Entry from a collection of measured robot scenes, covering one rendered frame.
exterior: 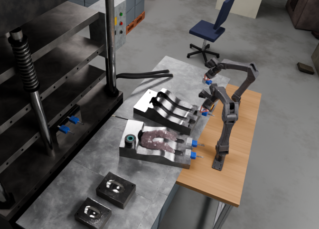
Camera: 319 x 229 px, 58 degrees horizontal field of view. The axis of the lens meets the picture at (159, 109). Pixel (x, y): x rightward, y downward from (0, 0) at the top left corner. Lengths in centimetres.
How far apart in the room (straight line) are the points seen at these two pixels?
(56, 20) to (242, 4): 445
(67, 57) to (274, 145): 247
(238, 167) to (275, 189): 108
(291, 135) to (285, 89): 88
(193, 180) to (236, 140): 52
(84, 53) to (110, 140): 65
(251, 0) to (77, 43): 425
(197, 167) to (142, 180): 40
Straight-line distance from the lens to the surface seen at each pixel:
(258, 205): 304
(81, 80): 231
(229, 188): 206
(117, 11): 241
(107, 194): 185
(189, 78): 277
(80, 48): 221
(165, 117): 223
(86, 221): 180
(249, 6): 600
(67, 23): 200
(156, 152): 199
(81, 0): 505
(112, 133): 222
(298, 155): 362
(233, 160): 220
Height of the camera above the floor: 249
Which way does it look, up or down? 44 degrees down
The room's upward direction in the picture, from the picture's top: 7 degrees clockwise
